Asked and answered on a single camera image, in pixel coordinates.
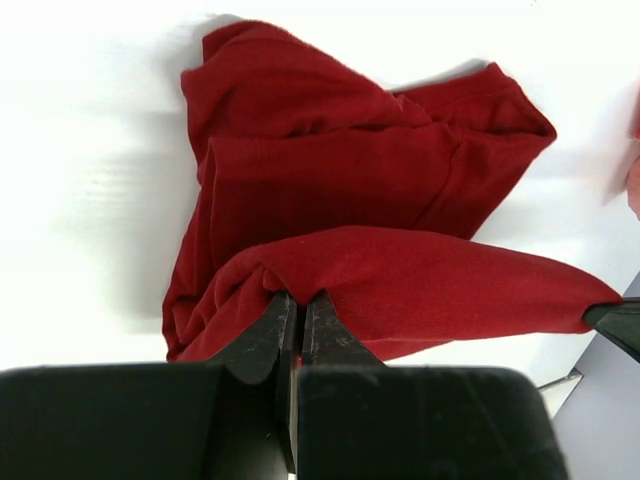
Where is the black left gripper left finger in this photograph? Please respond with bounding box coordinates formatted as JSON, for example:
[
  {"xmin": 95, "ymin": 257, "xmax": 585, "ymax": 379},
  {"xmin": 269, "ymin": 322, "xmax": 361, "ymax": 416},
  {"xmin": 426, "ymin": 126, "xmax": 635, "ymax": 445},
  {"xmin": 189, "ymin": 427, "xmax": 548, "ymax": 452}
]
[{"xmin": 1, "ymin": 293, "xmax": 297, "ymax": 479}]

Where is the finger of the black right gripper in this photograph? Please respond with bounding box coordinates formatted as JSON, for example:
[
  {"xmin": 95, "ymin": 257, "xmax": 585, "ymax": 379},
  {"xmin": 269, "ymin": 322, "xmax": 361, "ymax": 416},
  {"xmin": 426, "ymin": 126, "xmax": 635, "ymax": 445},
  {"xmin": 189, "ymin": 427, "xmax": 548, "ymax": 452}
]
[{"xmin": 583, "ymin": 297, "xmax": 640, "ymax": 361}]

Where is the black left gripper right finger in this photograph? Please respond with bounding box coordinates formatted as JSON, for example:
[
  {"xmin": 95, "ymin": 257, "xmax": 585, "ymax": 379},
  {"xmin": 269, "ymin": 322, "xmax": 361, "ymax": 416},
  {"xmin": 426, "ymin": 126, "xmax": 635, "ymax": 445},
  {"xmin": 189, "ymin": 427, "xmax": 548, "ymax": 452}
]
[{"xmin": 297, "ymin": 293, "xmax": 568, "ymax": 479}]

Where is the dark red t-shirt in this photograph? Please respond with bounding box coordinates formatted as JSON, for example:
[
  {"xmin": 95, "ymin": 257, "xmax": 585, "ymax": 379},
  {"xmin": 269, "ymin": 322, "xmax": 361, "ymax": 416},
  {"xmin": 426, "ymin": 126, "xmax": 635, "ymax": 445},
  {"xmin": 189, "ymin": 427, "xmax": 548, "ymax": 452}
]
[{"xmin": 162, "ymin": 21, "xmax": 621, "ymax": 361}]

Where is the pink t-shirt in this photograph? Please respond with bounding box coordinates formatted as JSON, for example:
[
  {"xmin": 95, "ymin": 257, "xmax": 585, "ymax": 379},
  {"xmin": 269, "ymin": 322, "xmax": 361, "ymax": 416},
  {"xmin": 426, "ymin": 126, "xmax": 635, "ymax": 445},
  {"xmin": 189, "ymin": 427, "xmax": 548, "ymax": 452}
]
[{"xmin": 604, "ymin": 82, "xmax": 639, "ymax": 219}]

